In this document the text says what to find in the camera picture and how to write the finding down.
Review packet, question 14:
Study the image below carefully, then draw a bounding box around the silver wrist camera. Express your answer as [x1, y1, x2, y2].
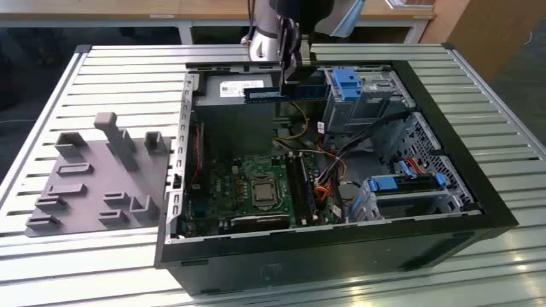
[329, 0, 368, 37]

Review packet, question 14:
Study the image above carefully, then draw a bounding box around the multicoloured wire bundle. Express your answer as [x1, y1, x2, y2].
[315, 148, 348, 193]

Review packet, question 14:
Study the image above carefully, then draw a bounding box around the round grey case speaker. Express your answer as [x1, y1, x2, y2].
[336, 181, 364, 206]

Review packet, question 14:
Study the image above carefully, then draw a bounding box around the thin red wire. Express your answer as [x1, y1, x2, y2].
[188, 122, 204, 190]

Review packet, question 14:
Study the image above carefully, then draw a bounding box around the red disk wire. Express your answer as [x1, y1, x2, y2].
[401, 157, 428, 177]

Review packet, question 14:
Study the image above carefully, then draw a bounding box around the black open PC case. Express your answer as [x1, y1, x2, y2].
[152, 59, 519, 297]

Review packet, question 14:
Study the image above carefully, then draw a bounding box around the metal CPU socket cover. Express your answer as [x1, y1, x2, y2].
[248, 175, 281, 210]

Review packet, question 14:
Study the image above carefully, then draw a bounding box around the hard disk in blue carrier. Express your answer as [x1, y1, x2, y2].
[367, 172, 447, 194]

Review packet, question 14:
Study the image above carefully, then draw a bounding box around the grey parts rack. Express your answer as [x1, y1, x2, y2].
[24, 111, 178, 238]

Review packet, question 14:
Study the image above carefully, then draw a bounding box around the grey metal disk bay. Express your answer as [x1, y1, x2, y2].
[348, 174, 480, 224]

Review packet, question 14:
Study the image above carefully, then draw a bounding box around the blue plastic drive latch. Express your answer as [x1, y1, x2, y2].
[332, 68, 364, 101]

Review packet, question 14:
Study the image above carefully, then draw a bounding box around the wooden cabinet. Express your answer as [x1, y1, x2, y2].
[419, 0, 546, 84]

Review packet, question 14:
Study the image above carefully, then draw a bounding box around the grey power supply unit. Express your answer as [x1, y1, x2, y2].
[193, 74, 283, 158]

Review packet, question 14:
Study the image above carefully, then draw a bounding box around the green motherboard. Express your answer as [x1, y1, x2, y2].
[180, 152, 337, 238]

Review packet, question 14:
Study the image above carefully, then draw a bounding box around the black graphics card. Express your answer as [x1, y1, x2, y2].
[227, 212, 292, 233]

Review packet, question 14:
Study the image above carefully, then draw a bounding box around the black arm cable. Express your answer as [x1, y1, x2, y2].
[240, 0, 259, 46]

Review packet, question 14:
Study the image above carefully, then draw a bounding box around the wooden desk white frame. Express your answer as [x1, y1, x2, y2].
[0, 0, 436, 45]

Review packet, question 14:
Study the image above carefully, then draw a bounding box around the yellow wire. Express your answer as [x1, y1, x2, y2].
[272, 102, 309, 142]

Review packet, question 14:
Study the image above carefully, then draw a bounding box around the grey metal drive cage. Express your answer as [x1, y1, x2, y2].
[320, 65, 417, 136]

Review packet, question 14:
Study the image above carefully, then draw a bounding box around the black sleeved cable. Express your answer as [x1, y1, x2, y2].
[336, 110, 412, 156]

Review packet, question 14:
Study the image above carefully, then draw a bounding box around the silver CPU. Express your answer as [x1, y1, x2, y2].
[253, 183, 275, 203]

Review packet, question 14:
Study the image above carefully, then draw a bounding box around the orange wire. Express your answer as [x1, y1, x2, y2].
[312, 185, 332, 202]

